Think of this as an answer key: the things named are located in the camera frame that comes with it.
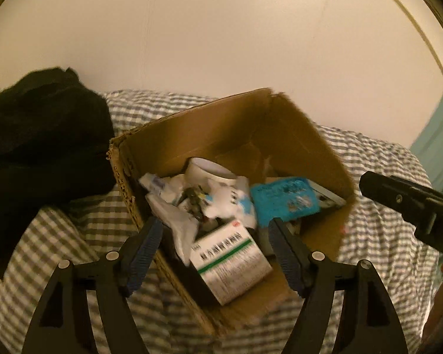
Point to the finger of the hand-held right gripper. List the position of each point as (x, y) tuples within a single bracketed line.
[(391, 195)]

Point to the white green-striped medicine box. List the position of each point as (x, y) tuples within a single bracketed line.
[(229, 261)]

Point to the white tape roll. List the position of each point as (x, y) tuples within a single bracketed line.
[(203, 171)]

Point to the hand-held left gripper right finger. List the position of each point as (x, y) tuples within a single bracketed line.
[(284, 250)]

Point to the grey checkered blanket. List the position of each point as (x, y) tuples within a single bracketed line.
[(373, 155)]

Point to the small white tube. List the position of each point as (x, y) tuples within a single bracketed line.
[(155, 183)]

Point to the brown cardboard box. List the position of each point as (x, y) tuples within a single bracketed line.
[(221, 129)]

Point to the black cloth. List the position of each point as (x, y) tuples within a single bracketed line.
[(40, 136)]

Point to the dark small figurine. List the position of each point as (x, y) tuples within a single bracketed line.
[(194, 201)]

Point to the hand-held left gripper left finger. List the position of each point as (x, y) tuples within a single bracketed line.
[(144, 254)]

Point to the white plastic wrapper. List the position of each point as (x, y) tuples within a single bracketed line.
[(177, 228)]

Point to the flat white box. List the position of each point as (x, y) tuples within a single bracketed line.
[(330, 199)]

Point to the teal curtain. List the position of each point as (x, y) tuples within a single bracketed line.
[(439, 136)]

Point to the blue packet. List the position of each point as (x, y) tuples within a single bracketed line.
[(284, 201)]

